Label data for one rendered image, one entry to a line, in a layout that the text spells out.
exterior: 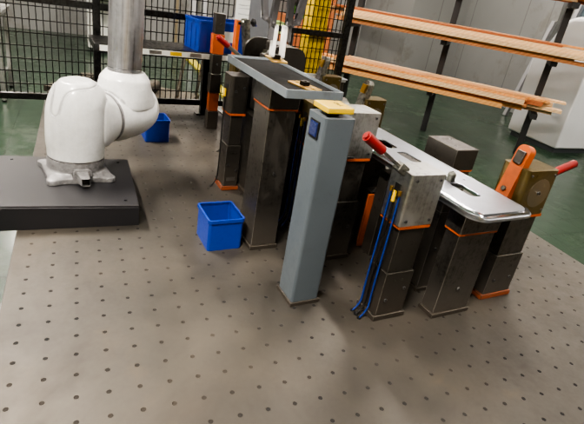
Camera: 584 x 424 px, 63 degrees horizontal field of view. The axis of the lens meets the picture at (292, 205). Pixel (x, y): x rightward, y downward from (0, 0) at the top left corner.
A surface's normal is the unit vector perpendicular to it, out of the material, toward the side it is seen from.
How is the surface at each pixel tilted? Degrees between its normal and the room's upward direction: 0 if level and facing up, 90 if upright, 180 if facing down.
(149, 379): 0
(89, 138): 89
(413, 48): 90
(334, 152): 90
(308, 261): 90
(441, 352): 0
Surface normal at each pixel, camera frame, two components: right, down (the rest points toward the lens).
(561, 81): -0.91, 0.04
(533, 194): 0.44, 0.44
